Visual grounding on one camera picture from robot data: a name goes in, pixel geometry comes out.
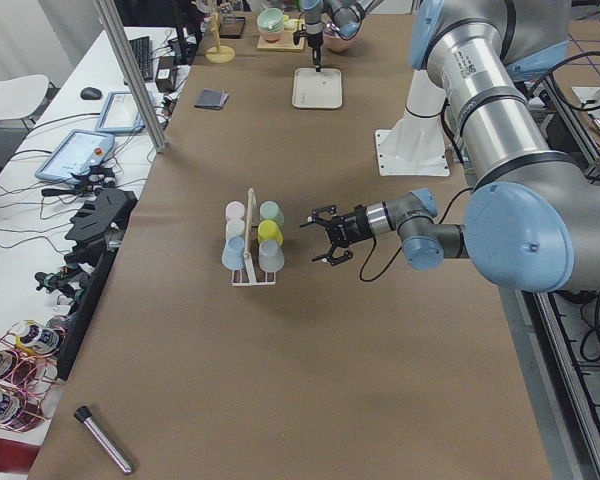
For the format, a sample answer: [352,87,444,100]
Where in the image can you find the blue teach pendant far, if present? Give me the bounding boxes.
[95,91,144,135]

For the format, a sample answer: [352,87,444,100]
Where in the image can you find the green cup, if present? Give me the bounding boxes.
[259,200,285,228]

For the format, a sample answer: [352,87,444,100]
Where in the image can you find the cream white cup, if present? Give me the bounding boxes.
[225,218,246,240]

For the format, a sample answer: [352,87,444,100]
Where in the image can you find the wooden mug tree stand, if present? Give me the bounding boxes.
[192,1,235,64]

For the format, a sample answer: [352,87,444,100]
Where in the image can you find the light blue cup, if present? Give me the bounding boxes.
[221,236,245,271]

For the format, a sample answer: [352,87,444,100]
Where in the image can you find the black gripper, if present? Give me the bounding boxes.
[299,204,369,265]
[307,31,322,72]

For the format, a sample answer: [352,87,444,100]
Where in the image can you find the black computer mouse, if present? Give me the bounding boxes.
[80,87,103,101]

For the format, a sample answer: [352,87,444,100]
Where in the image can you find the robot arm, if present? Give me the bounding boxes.
[312,1,576,292]
[293,0,381,72]

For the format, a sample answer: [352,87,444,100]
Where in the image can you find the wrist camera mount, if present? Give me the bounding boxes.
[293,29,307,45]

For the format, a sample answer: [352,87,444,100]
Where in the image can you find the wooden cutting board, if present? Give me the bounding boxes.
[256,31,306,53]

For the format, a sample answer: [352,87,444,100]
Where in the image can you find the blue teach pendant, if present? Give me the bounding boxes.
[95,91,144,135]
[35,129,115,184]

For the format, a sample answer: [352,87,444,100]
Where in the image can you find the white rabbit tray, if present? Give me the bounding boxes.
[291,68,343,110]

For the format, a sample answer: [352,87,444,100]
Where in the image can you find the black plastic holder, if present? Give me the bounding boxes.
[57,188,138,381]

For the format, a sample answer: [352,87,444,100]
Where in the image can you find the blue teach pendant near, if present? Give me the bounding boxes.
[35,129,115,184]

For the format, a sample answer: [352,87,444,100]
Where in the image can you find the aluminium frame post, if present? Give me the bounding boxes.
[93,0,167,154]

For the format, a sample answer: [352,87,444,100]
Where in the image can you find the stacked green bowls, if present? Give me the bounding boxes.
[256,8,285,43]

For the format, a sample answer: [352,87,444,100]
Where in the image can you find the yellow cup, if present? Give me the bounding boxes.
[257,220,284,245]

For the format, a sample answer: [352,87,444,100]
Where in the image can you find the pink cup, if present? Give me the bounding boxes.
[225,200,246,222]

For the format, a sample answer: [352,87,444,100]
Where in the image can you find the white wire cup rack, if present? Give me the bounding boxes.
[231,252,277,287]

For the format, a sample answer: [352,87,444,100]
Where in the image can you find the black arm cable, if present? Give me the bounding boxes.
[358,187,476,284]

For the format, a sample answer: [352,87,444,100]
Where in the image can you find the metal tube black cap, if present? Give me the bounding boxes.
[74,405,135,475]

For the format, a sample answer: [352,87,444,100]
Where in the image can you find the grey cup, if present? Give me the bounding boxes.
[258,239,285,273]

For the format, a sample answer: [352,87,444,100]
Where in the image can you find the wooden rack handle rod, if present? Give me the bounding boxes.
[243,187,257,261]

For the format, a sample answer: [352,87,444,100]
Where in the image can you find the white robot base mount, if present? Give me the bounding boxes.
[375,70,450,177]

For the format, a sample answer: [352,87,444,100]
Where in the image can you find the pink ice bowl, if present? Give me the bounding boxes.
[323,24,357,53]

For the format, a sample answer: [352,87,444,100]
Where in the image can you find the folded grey cloth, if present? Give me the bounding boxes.
[194,88,229,110]

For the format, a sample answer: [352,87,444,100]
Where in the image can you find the black keyboard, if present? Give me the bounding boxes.
[129,36,153,82]

